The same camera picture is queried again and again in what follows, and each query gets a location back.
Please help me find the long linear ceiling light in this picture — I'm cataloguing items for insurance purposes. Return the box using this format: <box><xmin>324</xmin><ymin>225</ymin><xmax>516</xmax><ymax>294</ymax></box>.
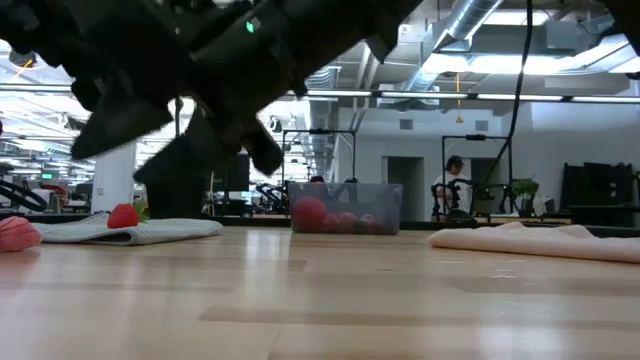
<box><xmin>0</xmin><ymin>82</ymin><xmax>640</xmax><ymax>105</ymax></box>

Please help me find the pink cloth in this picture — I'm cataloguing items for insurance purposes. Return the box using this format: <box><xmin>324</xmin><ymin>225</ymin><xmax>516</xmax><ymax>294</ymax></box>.
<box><xmin>428</xmin><ymin>221</ymin><xmax>640</xmax><ymax>265</ymax></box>

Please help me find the yellow hanging cord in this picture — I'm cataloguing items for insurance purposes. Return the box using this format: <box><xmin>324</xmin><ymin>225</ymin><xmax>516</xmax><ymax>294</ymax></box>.
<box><xmin>453</xmin><ymin>72</ymin><xmax>465</xmax><ymax>125</ymax></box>

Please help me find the grey cloth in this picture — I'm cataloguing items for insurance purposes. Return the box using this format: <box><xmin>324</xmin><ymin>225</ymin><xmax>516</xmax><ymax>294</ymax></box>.
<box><xmin>30</xmin><ymin>212</ymin><xmax>225</xmax><ymax>246</ymax></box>

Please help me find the black cabinet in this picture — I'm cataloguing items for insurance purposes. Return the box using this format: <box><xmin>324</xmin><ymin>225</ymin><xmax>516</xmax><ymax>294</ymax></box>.
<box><xmin>560</xmin><ymin>161</ymin><xmax>637</xmax><ymax>227</ymax></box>

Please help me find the small background potted plant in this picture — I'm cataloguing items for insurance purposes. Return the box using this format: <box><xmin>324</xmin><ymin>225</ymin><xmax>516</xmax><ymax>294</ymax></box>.
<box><xmin>510</xmin><ymin>178</ymin><xmax>542</xmax><ymax>217</ymax></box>

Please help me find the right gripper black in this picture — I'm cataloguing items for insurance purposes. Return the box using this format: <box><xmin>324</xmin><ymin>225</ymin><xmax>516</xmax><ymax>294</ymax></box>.
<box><xmin>0</xmin><ymin>0</ymin><xmax>284</xmax><ymax>185</ymax></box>

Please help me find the clear grey plastic tupperware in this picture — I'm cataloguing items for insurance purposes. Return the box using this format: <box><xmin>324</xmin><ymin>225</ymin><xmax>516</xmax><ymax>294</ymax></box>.
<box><xmin>287</xmin><ymin>181</ymin><xmax>404</xmax><ymax>236</ymax></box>

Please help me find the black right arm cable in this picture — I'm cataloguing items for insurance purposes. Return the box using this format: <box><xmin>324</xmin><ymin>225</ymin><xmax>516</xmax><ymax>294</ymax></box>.
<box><xmin>477</xmin><ymin>0</ymin><xmax>533</xmax><ymax>190</ymax></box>

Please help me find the black background station frame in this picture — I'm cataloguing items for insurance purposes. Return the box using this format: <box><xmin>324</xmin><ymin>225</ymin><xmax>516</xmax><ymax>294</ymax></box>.
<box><xmin>281</xmin><ymin>128</ymin><xmax>358</xmax><ymax>187</ymax></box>
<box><xmin>441</xmin><ymin>133</ymin><xmax>514</xmax><ymax>217</ymax></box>

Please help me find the black background monitor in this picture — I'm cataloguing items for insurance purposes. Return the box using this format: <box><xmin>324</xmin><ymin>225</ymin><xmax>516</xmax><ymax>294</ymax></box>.
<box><xmin>212</xmin><ymin>152</ymin><xmax>251</xmax><ymax>194</ymax></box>

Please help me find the silver ventilation duct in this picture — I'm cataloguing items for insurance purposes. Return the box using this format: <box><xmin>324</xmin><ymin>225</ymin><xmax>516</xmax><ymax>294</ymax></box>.
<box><xmin>402</xmin><ymin>0</ymin><xmax>505</xmax><ymax>94</ymax></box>

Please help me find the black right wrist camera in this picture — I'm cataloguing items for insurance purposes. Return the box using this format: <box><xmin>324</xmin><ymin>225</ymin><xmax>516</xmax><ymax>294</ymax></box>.
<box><xmin>192</xmin><ymin>0</ymin><xmax>309</xmax><ymax>124</ymax></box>

